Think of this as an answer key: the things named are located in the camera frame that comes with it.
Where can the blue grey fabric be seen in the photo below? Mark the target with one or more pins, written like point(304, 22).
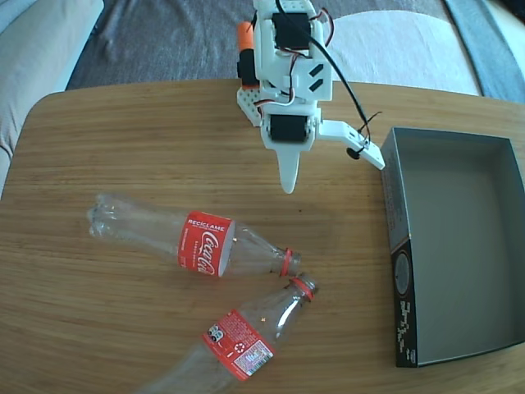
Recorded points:
point(492, 61)

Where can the clear bottle barcode red label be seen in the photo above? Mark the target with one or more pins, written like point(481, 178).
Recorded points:
point(246, 340)

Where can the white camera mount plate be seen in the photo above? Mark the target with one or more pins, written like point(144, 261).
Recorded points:
point(340, 129)

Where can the grey blanket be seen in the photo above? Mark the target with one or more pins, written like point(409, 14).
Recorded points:
point(164, 41)

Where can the white cloth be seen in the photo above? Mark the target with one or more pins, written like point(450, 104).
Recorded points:
point(389, 49)

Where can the grey cardboard box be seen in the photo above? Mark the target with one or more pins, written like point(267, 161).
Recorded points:
point(459, 246)

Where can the white sofa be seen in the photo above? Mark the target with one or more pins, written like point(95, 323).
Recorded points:
point(33, 61)

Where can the clear bottle Reciclame red label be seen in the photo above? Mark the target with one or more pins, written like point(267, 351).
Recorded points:
point(123, 221)

